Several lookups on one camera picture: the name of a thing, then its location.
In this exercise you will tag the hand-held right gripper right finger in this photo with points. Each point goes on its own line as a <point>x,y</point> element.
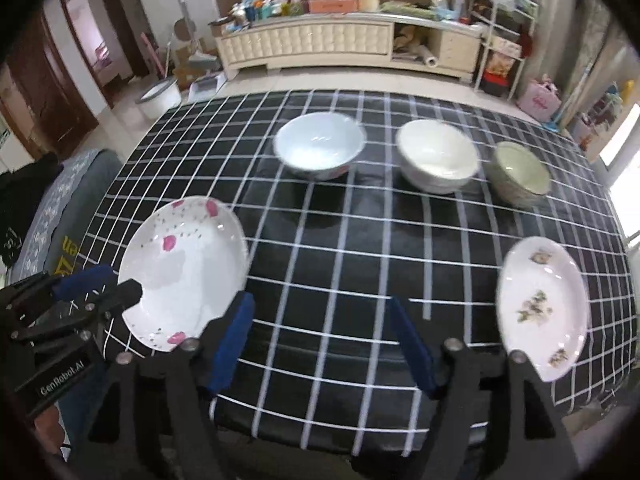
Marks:
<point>412,350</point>

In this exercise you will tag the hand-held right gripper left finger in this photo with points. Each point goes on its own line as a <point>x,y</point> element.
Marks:
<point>232,345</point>

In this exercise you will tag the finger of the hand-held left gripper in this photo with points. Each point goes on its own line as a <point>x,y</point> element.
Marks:
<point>85,282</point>
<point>120,295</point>

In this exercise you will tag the white plate pink petals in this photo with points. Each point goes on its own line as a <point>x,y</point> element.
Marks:
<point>185,270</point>

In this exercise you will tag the white oval floral plate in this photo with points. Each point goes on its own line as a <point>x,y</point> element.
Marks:
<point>545,280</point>

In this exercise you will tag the plain white bowl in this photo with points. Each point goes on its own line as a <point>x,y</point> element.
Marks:
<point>435,152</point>

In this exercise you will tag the black flower print bowl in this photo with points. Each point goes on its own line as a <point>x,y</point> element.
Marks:
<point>520,170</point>

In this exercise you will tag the white bowl pink pattern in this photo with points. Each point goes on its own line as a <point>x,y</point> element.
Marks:
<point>320,140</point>

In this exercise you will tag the grey patterned sofa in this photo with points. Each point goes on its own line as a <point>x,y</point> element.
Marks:
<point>65,200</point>

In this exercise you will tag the black cloth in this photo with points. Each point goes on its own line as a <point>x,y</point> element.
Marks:
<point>25,195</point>

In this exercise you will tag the black white checked tablecloth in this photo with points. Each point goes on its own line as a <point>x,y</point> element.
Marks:
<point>350,240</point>

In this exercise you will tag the white basin grey rim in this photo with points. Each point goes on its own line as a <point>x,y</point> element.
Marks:
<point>160,100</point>

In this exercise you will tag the brown wooden door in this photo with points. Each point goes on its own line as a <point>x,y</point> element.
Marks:
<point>45,85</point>

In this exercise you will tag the white box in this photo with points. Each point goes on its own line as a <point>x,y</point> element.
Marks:
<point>206,85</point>

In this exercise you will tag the pink bag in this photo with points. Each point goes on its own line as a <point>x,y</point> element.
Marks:
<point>539,102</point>

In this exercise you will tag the cream tv cabinet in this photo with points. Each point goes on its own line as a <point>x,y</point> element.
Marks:
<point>310,40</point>

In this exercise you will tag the white metal rack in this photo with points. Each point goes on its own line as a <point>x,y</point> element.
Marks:
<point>506,49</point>

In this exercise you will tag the pink box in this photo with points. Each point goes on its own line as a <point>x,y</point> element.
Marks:
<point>332,5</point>

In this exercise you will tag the brown wooden door frame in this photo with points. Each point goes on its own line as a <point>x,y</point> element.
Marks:
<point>122,20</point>

